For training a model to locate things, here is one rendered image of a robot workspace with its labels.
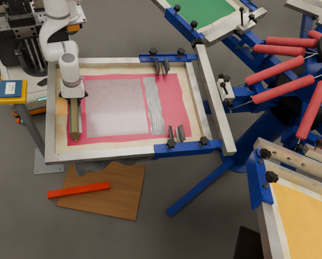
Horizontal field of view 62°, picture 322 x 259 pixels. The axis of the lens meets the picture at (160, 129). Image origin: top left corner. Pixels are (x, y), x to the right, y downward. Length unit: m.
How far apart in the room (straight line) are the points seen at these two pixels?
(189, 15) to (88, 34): 1.44
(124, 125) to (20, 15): 0.71
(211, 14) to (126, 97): 0.93
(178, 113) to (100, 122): 0.41
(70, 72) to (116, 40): 1.95
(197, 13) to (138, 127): 0.99
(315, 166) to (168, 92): 0.79
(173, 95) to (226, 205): 1.21
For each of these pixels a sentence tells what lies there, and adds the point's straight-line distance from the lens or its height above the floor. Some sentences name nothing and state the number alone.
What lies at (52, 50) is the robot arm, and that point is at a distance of 1.18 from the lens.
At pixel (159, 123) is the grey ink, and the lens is 1.37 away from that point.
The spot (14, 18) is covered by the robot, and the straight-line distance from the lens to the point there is 1.52.
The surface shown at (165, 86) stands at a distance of 1.51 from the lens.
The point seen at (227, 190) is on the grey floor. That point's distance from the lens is 2.41.
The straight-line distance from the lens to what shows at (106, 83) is 1.49.
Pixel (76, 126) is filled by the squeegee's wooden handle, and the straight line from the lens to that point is 1.24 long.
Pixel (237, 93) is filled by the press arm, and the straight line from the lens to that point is 1.51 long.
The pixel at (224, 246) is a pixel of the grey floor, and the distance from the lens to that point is 2.31.
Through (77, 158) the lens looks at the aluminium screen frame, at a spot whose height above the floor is 0.99.
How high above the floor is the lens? 2.14
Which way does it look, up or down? 61 degrees down
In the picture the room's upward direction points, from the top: 20 degrees clockwise
